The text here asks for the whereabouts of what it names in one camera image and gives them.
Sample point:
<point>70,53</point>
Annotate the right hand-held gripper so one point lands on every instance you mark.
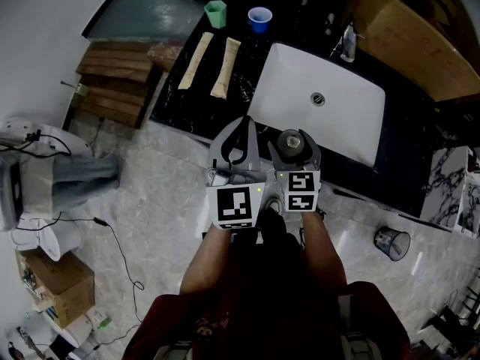
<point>300,189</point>

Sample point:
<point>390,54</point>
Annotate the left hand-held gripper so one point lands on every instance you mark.
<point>234,204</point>

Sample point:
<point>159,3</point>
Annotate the small glass jar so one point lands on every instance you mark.
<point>292,143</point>

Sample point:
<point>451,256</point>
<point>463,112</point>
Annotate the person's left forearm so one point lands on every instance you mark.
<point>206,261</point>

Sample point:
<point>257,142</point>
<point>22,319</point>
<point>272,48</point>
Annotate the person's right forearm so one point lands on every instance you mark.
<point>324,257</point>

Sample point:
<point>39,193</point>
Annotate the white sink basin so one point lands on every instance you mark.
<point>337,73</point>

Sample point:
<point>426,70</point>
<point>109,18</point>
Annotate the person's white shoe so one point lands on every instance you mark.
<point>273,204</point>

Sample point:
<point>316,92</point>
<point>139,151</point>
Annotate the beige tube packet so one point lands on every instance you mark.
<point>225,68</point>
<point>195,60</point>

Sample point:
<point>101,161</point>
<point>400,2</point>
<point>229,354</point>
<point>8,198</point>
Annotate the brown wooden block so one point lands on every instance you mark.
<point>161,56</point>

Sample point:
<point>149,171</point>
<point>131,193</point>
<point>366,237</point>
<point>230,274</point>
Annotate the blue plastic cup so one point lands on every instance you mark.
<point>260,21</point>

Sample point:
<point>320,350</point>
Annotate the green plastic cup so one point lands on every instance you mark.
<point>216,15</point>

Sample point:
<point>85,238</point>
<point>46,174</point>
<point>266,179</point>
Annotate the wooden plank pallet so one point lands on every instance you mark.
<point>112,84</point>

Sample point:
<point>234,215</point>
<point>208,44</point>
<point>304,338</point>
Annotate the white marble pattern cabinet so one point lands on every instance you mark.
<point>446,193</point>

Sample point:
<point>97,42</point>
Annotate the person's red shirt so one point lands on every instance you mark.
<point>262,313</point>

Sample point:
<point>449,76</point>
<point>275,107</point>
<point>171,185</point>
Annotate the small beige socket box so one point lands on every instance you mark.
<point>81,89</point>

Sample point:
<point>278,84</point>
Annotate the large open cardboard box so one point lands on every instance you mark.
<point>420,39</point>

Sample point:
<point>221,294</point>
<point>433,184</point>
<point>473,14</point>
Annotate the small cardboard box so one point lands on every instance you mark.
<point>67,287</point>

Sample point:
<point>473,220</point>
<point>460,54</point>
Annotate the silver round-faced appliance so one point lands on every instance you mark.
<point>9,197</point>

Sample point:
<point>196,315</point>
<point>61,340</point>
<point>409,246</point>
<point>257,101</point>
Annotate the grey pedestal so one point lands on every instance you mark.
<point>86,178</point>

